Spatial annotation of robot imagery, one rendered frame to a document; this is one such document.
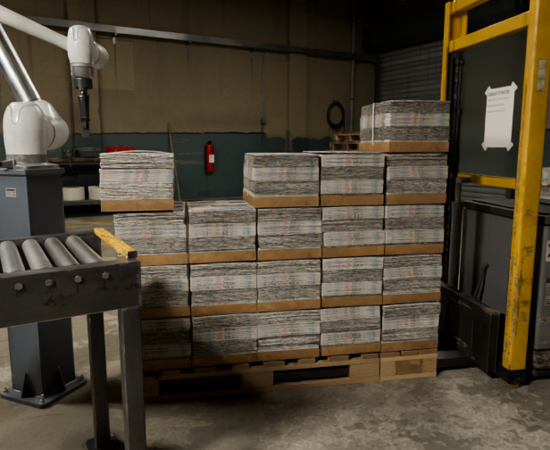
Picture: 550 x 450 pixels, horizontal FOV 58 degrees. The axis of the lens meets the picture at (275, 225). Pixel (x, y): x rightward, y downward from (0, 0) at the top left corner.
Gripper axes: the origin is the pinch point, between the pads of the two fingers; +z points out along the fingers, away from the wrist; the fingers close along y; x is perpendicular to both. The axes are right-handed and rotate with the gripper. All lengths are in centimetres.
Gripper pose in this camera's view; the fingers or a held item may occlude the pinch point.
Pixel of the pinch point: (85, 129)
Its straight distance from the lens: 229.7
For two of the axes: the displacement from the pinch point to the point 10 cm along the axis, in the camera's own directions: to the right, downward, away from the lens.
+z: 0.0, 9.9, 1.6
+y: -1.8, -1.5, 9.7
